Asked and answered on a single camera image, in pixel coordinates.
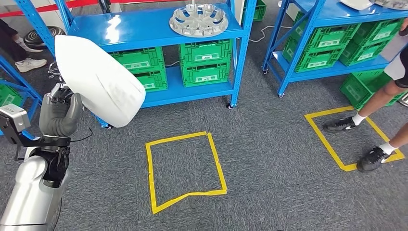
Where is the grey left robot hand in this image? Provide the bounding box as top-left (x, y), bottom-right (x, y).
top-left (38, 83), bottom-right (84, 138)

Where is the white curved plastic part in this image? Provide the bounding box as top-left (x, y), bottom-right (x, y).
top-left (54, 35), bottom-right (147, 128)
top-left (339, 0), bottom-right (373, 11)

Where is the pale grey panel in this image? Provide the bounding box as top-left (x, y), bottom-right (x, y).
top-left (0, 4), bottom-right (69, 37)

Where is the black barrier post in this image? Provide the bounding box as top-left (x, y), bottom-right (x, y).
top-left (97, 0), bottom-right (112, 14)

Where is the blue metal shelf rack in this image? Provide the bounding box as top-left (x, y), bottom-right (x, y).
top-left (13, 0), bottom-right (257, 129)
top-left (262, 0), bottom-right (408, 98)
top-left (0, 54), bottom-right (44, 141)

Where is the white sneaker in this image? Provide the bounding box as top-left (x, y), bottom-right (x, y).
top-left (13, 36), bottom-right (44, 53)
top-left (14, 58), bottom-right (48, 73)

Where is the open green crate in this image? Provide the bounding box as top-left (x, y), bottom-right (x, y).
top-left (339, 69), bottom-right (408, 111)

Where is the white floor cable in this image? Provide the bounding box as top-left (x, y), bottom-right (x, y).
top-left (248, 25), bottom-right (292, 43)

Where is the red barrier belt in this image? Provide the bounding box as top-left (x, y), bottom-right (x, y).
top-left (0, 0), bottom-right (189, 19)

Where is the person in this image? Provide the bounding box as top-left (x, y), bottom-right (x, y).
top-left (351, 17), bottom-right (408, 156)
top-left (0, 19), bottom-right (28, 64)

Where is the grey wheel hubcap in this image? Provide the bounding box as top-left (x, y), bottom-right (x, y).
top-left (169, 3), bottom-right (230, 38)
top-left (371, 0), bottom-right (408, 11)

